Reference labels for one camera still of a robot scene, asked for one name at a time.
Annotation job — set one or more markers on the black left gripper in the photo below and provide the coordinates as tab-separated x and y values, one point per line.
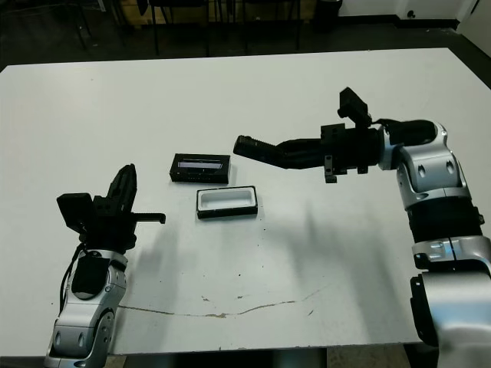
111	230

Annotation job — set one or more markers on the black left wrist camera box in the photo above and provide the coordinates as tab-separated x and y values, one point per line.
73	211

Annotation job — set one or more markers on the white door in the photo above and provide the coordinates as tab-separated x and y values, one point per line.
475	15

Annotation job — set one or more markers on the black chair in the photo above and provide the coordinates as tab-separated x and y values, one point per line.
297	27
155	27

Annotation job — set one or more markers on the black wall knob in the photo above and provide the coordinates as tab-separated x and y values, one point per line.
410	14

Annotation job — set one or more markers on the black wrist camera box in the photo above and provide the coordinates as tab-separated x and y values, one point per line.
353	107
73	211

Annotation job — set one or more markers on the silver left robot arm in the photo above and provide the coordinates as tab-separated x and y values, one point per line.
86	314

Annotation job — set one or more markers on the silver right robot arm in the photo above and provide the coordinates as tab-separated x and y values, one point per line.
433	165

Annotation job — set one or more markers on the black trash bin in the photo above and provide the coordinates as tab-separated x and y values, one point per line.
327	15

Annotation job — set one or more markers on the black box base white insert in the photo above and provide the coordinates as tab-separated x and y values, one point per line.
226	213

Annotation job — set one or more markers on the black phone-like camera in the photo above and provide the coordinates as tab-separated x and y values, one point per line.
249	147

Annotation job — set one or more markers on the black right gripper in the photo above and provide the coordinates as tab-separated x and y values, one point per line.
356	149

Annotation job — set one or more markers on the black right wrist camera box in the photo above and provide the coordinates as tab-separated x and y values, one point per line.
353	107

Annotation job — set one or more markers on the black box lid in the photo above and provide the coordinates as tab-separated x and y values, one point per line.
199	177

